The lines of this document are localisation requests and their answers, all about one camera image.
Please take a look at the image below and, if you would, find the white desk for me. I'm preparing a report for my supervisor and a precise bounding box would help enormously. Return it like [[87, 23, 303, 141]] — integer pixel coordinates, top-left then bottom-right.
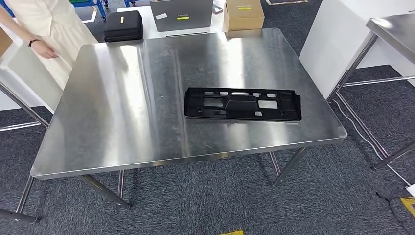
[[116, 0, 228, 40]]

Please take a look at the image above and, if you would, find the person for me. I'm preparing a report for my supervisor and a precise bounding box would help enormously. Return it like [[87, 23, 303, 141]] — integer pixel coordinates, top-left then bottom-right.
[[0, 0, 98, 90]]

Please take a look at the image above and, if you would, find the blue metal shelf rack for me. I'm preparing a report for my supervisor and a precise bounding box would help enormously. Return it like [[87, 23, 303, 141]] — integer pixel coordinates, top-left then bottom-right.
[[69, 0, 137, 21]]

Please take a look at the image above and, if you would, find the black plastic panel part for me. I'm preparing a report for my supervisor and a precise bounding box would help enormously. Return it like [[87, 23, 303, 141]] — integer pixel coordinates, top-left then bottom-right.
[[184, 87, 303, 123]]

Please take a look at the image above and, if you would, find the brown cardboard box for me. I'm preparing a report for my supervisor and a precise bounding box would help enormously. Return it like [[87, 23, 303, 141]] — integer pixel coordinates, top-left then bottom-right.
[[223, 0, 265, 32], [0, 27, 14, 58]]

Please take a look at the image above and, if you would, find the black box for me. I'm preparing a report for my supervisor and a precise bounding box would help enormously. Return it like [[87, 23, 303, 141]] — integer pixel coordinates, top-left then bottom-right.
[[103, 10, 144, 43]]

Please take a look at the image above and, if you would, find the white power cable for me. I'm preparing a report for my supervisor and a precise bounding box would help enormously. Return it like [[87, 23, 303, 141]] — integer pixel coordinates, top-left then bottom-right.
[[332, 98, 413, 187]]

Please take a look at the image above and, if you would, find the grey laptop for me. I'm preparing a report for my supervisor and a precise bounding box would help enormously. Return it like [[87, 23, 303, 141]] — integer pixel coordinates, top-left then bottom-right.
[[149, 0, 214, 32]]

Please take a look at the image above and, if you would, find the white partition board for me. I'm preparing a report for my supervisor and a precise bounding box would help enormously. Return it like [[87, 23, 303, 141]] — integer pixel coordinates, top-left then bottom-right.
[[0, 32, 64, 113], [298, 0, 415, 99]]

